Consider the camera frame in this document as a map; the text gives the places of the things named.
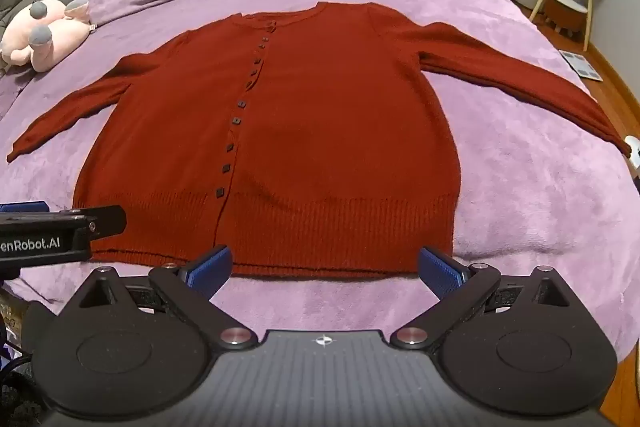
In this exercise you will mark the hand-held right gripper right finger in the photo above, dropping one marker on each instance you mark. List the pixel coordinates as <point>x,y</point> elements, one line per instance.
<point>440,274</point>

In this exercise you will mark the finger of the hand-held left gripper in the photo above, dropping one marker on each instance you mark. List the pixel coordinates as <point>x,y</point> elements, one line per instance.
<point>107,221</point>
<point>25,207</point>

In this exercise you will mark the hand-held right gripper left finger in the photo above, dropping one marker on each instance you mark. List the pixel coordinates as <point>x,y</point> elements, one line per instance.
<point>212,272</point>

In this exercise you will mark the red knitted cardigan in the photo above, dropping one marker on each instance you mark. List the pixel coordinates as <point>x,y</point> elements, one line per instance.
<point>325,132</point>

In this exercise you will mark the purple fleece bed blanket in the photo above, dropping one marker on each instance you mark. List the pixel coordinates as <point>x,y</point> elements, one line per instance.
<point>525,207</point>

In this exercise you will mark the pink plush toy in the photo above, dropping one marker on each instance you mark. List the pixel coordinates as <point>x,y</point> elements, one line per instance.
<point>55,24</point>

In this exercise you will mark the small white object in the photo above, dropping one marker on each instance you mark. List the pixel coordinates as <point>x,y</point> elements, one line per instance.
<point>634,149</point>

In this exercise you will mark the bathroom scale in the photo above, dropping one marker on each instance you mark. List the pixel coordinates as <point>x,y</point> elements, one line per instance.
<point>582,66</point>

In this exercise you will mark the orange stool with white top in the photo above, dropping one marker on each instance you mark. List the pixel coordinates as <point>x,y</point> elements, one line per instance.
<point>565,12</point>

